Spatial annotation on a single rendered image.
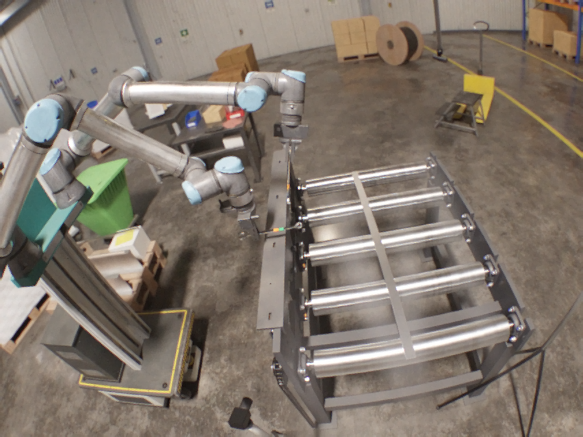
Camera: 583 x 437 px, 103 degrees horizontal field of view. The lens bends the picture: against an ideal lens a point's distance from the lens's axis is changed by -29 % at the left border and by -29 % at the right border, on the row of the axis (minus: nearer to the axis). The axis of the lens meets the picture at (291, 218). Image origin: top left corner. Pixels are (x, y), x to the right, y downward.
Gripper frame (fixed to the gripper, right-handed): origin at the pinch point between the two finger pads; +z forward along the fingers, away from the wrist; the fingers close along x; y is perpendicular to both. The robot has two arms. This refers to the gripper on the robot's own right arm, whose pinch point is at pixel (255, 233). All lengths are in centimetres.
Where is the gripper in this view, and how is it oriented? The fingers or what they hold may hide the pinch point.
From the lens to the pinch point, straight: 129.2
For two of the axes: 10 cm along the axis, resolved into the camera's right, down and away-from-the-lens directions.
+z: 2.2, 7.5, 6.3
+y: 9.8, -1.6, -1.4
